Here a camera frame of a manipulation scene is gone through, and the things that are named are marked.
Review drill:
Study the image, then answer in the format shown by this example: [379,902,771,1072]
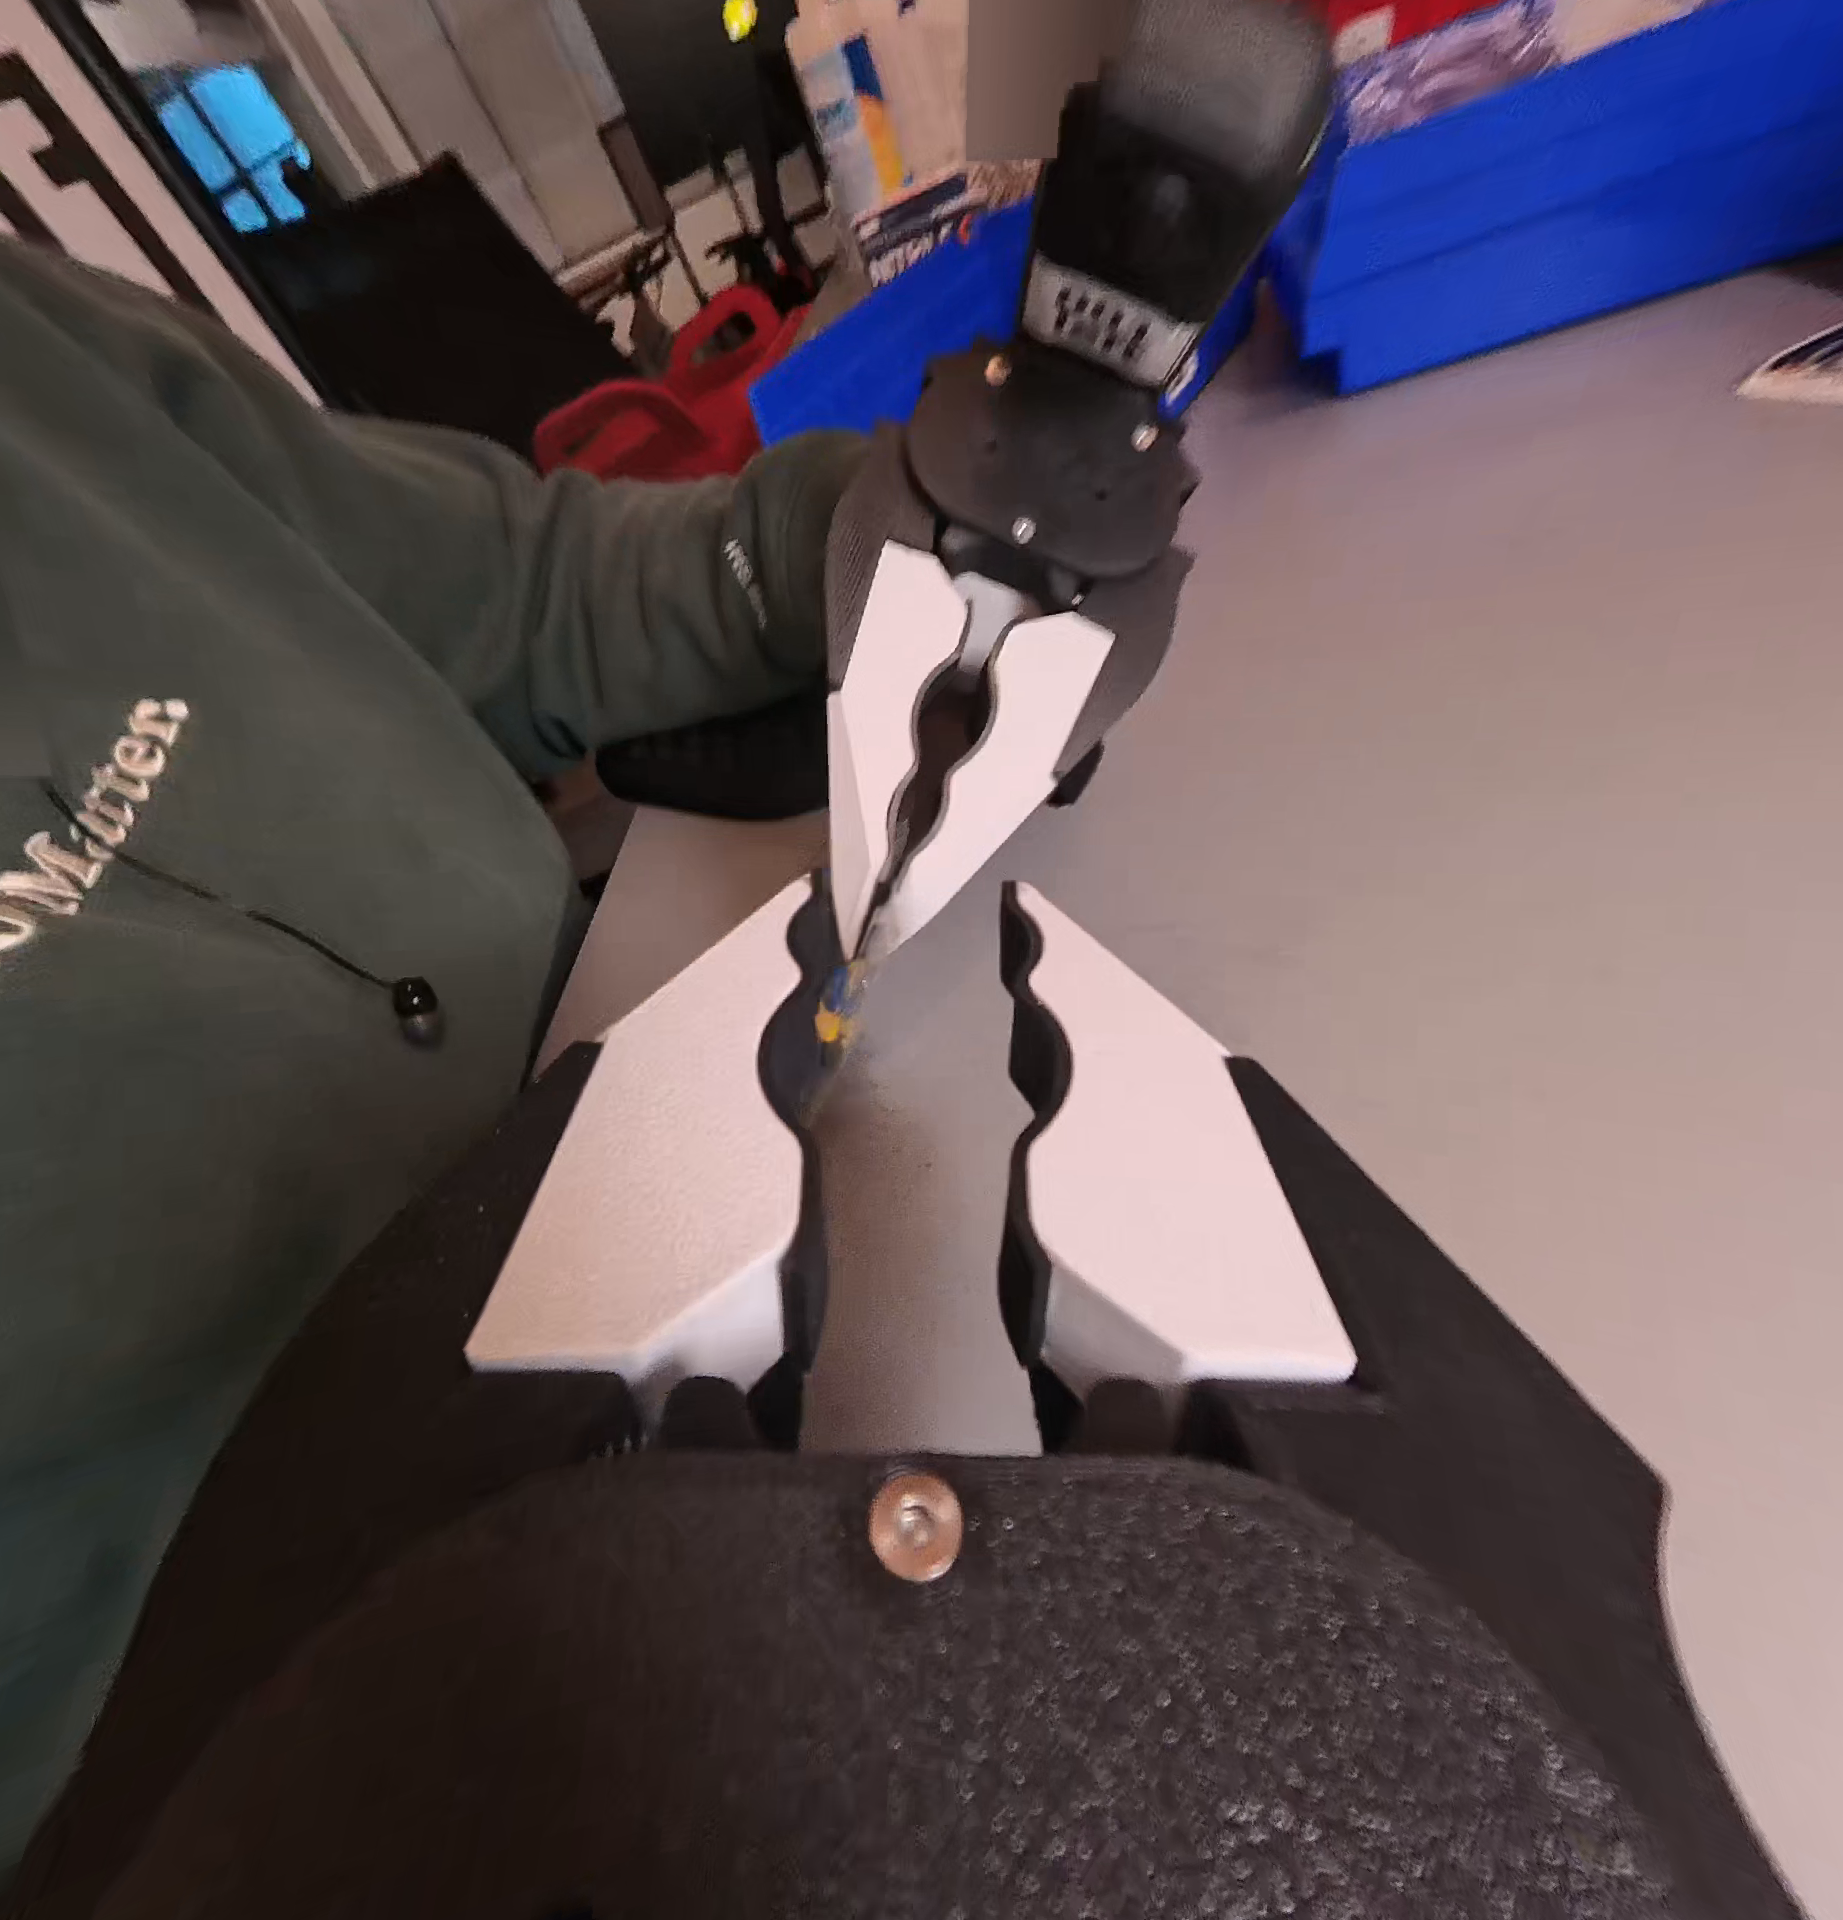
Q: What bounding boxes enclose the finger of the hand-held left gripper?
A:
[823,536,998,964]
[871,610,1119,964]

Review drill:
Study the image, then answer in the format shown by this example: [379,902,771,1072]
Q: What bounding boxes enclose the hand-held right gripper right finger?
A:
[998,881,1361,1453]

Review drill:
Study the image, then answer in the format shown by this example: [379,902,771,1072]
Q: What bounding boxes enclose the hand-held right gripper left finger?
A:
[467,873,832,1453]

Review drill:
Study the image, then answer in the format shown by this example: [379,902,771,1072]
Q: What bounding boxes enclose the clear bag of lego pieces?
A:
[803,954,879,1125]

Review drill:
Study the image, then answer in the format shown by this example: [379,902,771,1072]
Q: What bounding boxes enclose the person's left forearm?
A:
[313,405,879,785]

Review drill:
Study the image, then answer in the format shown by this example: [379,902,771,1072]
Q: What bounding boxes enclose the lego instruction booklet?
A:
[1735,302,1843,411]

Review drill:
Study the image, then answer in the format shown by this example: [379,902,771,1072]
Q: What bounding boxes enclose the black mesh chair armrest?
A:
[591,691,832,823]

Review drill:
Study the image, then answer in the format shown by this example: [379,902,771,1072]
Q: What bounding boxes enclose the blue plastic bin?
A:
[750,194,1270,447]
[1262,0,1843,397]

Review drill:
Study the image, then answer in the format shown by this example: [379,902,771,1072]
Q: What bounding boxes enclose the blue white cardboard box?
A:
[852,163,1046,294]

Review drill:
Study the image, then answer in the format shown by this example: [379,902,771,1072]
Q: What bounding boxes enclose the red felt tote bag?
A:
[530,284,809,483]

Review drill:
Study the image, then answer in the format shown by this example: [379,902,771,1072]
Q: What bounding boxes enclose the clear plastic parts bags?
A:
[1332,4,1587,146]

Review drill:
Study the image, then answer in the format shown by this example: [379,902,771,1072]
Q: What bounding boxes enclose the large black panel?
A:
[235,146,639,463]

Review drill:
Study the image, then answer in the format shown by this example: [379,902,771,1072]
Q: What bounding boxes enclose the blue lit window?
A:
[151,63,316,237]

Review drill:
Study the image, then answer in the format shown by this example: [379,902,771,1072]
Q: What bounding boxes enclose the white board black pattern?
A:
[0,48,325,406]

